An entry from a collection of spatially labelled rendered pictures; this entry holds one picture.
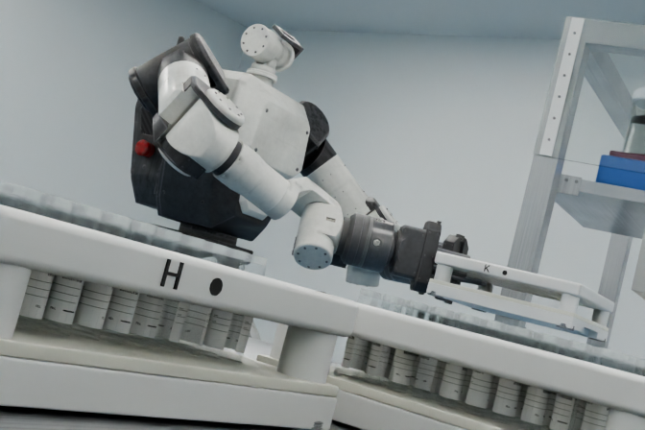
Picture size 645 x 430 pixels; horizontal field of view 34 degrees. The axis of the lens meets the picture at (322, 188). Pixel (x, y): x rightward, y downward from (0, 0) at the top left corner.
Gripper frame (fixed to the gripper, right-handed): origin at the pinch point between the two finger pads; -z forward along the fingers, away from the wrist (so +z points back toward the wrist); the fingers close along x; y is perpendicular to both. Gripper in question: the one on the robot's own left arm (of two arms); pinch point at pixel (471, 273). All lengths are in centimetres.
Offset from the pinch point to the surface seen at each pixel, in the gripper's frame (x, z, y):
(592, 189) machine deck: -29, 8, -62
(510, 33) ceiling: -188, 233, -409
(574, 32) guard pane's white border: -65, 17, -54
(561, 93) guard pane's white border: -49, 17, -54
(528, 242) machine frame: -14, 17, -55
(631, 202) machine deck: -28, -1, -65
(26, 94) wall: -79, 494, -255
